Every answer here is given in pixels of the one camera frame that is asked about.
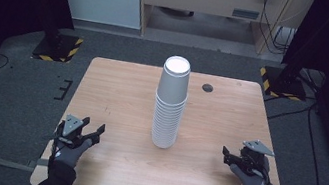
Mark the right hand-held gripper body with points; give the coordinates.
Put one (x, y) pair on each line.
(255, 155)

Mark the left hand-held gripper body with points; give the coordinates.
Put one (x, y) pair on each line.
(72, 128)

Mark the stack of white paper cups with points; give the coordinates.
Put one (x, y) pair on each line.
(168, 106)

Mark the person's left hand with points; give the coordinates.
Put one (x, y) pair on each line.
(69, 155)

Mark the grey floor tape strip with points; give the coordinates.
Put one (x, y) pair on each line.
(37, 163)

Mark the dark round table grommet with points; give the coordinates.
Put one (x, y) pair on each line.
(207, 88)

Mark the black stand with striped base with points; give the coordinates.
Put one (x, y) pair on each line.
(57, 44)
(284, 82)

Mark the light wooden desk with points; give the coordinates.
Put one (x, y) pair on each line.
(214, 4)

